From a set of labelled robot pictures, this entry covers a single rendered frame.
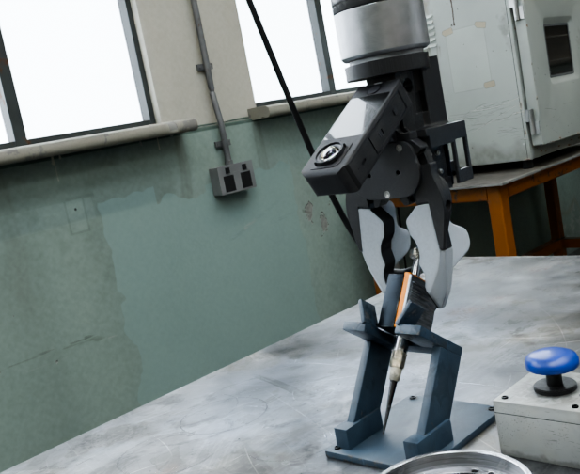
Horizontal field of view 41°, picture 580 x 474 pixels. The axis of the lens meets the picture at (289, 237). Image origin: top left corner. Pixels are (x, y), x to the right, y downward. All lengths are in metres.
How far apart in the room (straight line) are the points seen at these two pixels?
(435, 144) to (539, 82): 2.04
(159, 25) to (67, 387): 1.09
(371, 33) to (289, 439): 0.37
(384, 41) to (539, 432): 0.32
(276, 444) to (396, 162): 0.28
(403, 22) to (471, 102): 2.13
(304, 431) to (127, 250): 1.56
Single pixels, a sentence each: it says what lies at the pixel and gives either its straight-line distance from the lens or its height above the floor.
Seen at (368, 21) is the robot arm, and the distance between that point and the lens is 0.64.
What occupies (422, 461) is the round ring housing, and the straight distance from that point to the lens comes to 0.56.
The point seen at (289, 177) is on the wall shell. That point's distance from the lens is 2.68.
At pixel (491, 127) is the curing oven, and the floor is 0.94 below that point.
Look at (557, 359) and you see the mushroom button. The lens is 0.62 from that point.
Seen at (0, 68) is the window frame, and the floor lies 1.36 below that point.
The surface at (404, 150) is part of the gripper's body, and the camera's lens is 0.63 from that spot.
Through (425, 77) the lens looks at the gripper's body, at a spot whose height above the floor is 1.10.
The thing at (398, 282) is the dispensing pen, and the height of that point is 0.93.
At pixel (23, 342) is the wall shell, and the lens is 2.11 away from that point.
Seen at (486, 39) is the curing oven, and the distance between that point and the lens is 2.72.
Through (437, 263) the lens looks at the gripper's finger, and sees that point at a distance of 0.65.
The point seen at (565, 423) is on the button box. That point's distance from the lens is 0.61.
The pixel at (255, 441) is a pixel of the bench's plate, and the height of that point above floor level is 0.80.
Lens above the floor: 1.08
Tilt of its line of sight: 8 degrees down
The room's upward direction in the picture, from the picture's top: 11 degrees counter-clockwise
